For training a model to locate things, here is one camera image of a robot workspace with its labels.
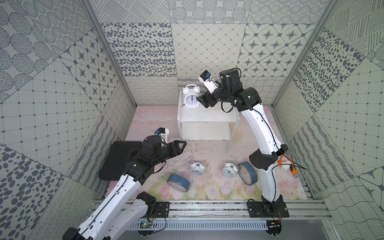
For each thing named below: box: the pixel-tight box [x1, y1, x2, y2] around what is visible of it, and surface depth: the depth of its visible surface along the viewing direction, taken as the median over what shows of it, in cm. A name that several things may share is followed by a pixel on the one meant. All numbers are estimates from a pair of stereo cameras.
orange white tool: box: [277, 153, 298, 179], surface depth 90 cm
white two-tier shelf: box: [177, 90, 240, 153], surface depth 83 cm
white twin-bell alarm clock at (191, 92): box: [182, 84, 201, 108], surface depth 71 cm
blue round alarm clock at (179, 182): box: [167, 174, 191, 192], surface depth 76 cm
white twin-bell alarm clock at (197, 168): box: [190, 161, 206, 177], surface depth 82 cm
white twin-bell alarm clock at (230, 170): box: [222, 161, 239, 179], surface depth 83 cm
